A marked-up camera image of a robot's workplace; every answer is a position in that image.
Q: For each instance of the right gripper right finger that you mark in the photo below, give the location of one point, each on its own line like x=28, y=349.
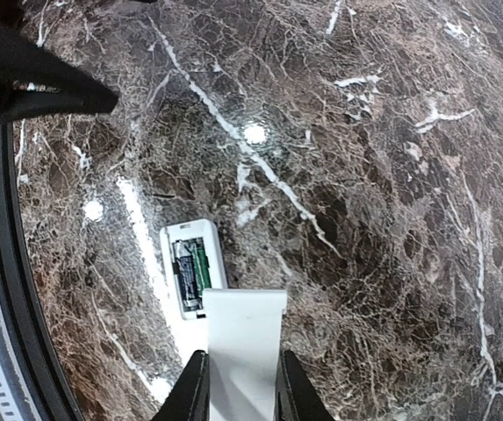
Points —
x=296, y=397

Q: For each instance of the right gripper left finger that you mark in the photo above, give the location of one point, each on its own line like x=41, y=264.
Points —
x=189, y=400

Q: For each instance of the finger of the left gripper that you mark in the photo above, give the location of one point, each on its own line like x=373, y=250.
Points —
x=35, y=82

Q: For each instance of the white battery cover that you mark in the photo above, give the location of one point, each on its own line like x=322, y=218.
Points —
x=244, y=336

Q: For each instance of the black AAA battery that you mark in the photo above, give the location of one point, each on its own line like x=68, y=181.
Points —
x=186, y=276

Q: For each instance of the green AAA battery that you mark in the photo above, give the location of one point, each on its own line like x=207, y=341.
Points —
x=201, y=268

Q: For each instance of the white remote control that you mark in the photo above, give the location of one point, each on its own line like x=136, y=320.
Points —
x=203, y=232

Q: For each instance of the black front rail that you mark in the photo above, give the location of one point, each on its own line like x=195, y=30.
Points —
x=27, y=355

